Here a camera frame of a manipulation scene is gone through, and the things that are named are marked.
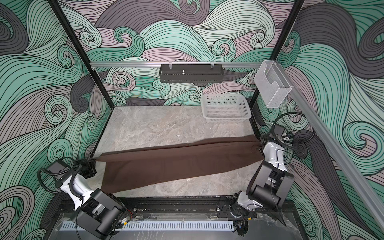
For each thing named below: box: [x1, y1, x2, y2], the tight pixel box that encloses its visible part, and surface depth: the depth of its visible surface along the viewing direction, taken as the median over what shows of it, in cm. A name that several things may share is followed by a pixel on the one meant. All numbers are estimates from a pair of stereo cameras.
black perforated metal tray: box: [159, 66, 224, 84], surface depth 97 cm
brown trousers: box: [93, 135, 265, 194], surface depth 90 cm
